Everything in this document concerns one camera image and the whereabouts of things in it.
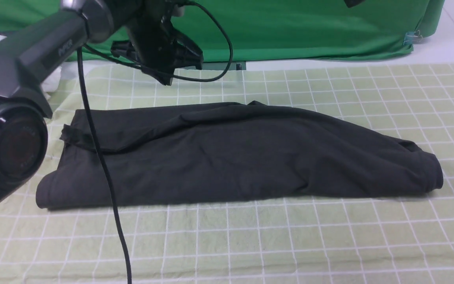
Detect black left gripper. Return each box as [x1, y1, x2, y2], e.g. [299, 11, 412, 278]
[111, 0, 203, 86]

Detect dark gray long-sleeved shirt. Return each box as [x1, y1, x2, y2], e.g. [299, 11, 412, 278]
[36, 101, 444, 209]

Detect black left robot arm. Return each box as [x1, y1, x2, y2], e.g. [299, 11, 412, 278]
[0, 0, 203, 202]

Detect white crumpled shirt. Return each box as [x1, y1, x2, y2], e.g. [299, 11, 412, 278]
[41, 66, 62, 93]

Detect green backdrop cloth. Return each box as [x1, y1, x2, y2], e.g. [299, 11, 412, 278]
[0, 0, 445, 62]

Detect teal binder clip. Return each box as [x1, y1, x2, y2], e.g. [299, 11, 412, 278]
[402, 30, 424, 45]

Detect green checkered table cloth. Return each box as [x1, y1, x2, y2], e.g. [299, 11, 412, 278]
[0, 64, 454, 284]

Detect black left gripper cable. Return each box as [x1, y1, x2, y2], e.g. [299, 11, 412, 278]
[76, 0, 234, 284]

